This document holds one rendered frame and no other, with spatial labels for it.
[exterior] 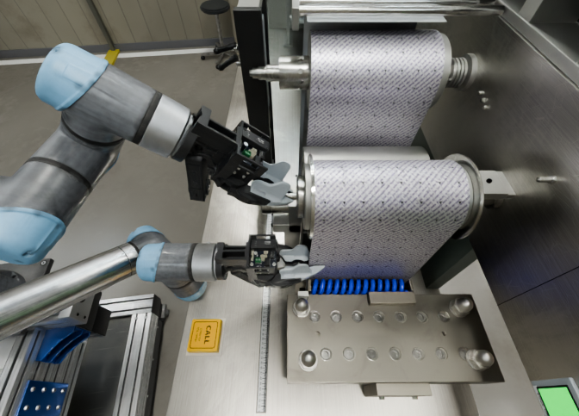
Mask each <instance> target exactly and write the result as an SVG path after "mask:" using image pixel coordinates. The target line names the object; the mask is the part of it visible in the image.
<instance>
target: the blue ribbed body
mask: <svg viewBox="0 0 579 416"><path fill-rule="evenodd" d="M363 282H364V283H361V280H360V279H357V281H356V283H354V281H353V279H350V280H349V283H347V281H346V279H343V280H342V283H340V282H339V279H335V283H333V280H332V279H328V282H327V283H326V280H325V279H321V284H319V280H318V279H314V283H313V284H311V290H312V291H311V293H312V295H315V294H316V291H317V294H318V295H322V294H323V292H324V293H325V295H330V293H332V294H333V295H336V294H338V293H339V294H340V295H343V294H344V293H346V294H347V295H351V294H352V293H353V294H354V295H358V294H359V293H360V294H361V295H365V294H366V293H367V294H368V292H408V290H409V286H408V284H407V283H404V281H403V280H402V279H399V280H398V283H397V281H396V280H395V279H394V278H393V279H392V280H391V283H389V279H385V280H384V283H383V281H382V279H377V283H376V282H375V280H374V279H371V280H370V283H368V280H367V279H364V280H363Z"/></svg>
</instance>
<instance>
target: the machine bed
mask: <svg viewBox="0 0 579 416"><path fill-rule="evenodd" d="M271 94H272V110H273V125H274V140H275V155H276V163H278V162H281V161H286V162H288V163H289V164H290V169H289V171H288V173H287V175H286V176H285V178H284V179H283V180H284V181H285V182H286V183H289V184H290V187H296V175H298V165H299V142H300V120H301V96H302V90H280V89H279V82H271ZM241 120H242V121H245V122H246V123H248V124H249V120H248V114H247V108H246V97H245V91H244V85H243V78H242V72H241V67H238V70H237V74H236V78H235V82H234V87H233V94H232V99H231V103H230V107H229V111H228V116H227V124H226V127H227V128H229V129H230V130H232V131H233V130H234V129H235V127H236V126H237V125H238V124H239V123H240V121H241ZM266 218H267V214H262V210H261V206H257V205H249V204H245V203H243V202H241V201H239V200H237V199H236V198H234V197H233V196H229V195H228V194H227V191H225V190H224V189H222V188H221V187H217V186H216V184H215V183H214V187H213V190H212V195H211V199H210V204H209V211H208V216H207V219H206V224H205V228H204V233H203V237H202V243H207V242H210V243H217V242H224V243H225V244H227V245H246V242H248V238H249V234H266ZM230 272H231V271H229V272H228V275H227V279H226V280H217V281H215V282H207V287H206V289H205V291H204V293H203V294H202V296H200V297H199V298H198V299H196V300H194V301H190V303H189V307H188V312H187V316H186V321H185V325H184V332H183V337H182V341H181V345H180V350H179V354H178V358H177V366H176V370H175V375H174V379H173V384H172V387H171V395H170V399H169V404H168V408H167V412H166V416H480V414H479V412H478V408H477V405H476V401H475V398H474V395H473V393H472V390H471V387H470V384H430V387H431V390H432V394H433V395H432V396H418V400H412V397H384V398H385V400H379V397H364V386H365V385H369V384H287V295H295V294H296V291H295V286H296V285H295V284H294V285H292V286H289V287H287V288H284V289H275V288H271V312H270V336H269V358H268V382H267V405H266V413H256V405H257V389H258V359H259V343H260V327H261V312H262V295H263V287H262V288H259V287H257V286H255V285H252V284H250V283H248V282H246V281H244V280H242V279H240V278H238V277H236V276H234V275H232V274H231V273H230ZM411 280H412V284H413V287H414V291H413V292H414V295H441V294H440V291H439V289H426V286H425V284H424V280H423V277H422V274H421V271H420V269H419V270H418V271H417V272H416V273H415V274H414V275H413V276H412V277H411ZM193 319H226V324H225V331H224V338H223V345H222V352H221V356H186V351H187V346H188V342H189V337H190V329H191V324H192V320H193Z"/></svg>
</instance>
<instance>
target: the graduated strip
mask: <svg viewBox="0 0 579 416"><path fill-rule="evenodd" d="M271 223H273V215H271V214H267V218H266V234H273V227H272V226H271ZM270 312H271V288H266V287H263V295H262V312H261V327H260V343H259V359H258V389H257V405H256V413H266V405H267V382H268V358H269V336H270Z"/></svg>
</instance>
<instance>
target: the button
mask: <svg viewBox="0 0 579 416"><path fill-rule="evenodd" d="M222 323H223V322H222V320H221V319H206V320H192V325H191V329H190V337H189V342H188V347H187V352H189V353H218V352H219V349H220V342H221V329H222Z"/></svg>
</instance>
